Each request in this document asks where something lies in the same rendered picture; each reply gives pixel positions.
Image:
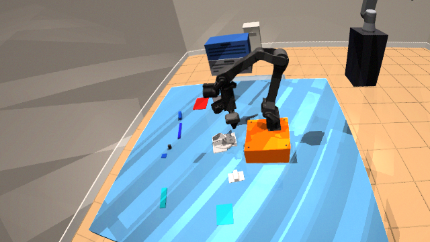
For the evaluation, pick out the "small teal rectangular bar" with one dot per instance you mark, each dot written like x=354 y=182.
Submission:
x=163 y=197

